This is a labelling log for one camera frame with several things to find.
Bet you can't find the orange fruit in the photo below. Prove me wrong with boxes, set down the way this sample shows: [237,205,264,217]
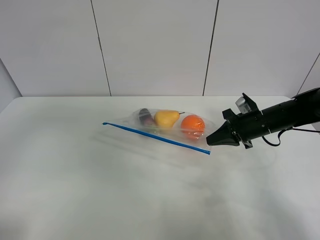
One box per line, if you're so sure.
[180,114,206,139]

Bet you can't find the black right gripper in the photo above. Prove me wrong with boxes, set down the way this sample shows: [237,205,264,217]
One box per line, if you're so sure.
[206,108,270,149]

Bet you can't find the yellow pear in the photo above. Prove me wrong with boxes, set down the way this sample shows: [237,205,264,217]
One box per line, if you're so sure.
[154,110,184,129]

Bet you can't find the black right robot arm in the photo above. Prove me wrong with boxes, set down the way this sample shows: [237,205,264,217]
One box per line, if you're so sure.
[206,88,320,149]

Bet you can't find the clear zip bag blue strip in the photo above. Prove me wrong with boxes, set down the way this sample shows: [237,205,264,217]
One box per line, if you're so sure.
[102,108,217,155]

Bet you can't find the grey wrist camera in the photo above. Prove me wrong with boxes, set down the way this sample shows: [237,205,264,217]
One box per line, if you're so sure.
[235,93,259,115]

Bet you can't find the black cable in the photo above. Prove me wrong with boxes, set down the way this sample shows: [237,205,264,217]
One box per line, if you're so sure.
[261,127,320,147]

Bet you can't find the purple eggplant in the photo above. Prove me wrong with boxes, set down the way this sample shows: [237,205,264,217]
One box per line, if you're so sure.
[138,108,156,127]

